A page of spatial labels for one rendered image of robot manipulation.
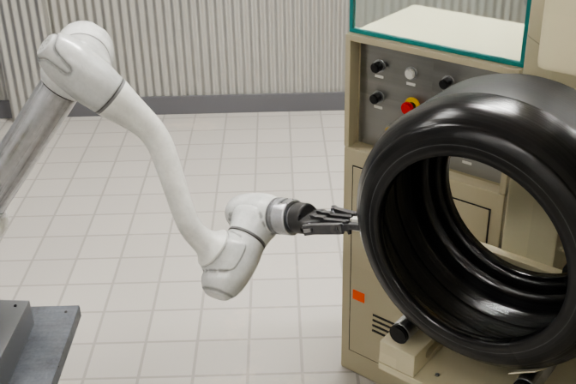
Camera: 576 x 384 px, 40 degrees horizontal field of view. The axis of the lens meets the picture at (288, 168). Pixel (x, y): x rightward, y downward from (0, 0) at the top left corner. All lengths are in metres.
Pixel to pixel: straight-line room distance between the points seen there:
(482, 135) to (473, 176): 0.98
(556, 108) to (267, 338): 1.93
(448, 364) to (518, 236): 0.34
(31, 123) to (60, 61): 0.27
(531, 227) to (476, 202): 0.48
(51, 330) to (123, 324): 1.08
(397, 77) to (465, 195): 0.40
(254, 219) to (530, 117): 0.77
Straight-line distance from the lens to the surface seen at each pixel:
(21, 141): 2.04
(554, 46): 1.04
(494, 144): 1.41
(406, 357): 1.76
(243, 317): 3.26
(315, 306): 3.31
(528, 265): 1.92
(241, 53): 5.00
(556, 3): 1.02
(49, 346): 2.20
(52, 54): 1.80
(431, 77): 2.33
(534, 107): 1.46
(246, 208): 1.94
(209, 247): 1.87
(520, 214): 1.90
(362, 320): 2.83
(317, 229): 1.81
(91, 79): 1.79
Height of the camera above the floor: 1.98
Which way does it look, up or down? 27 degrees down
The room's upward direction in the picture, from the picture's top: 1 degrees counter-clockwise
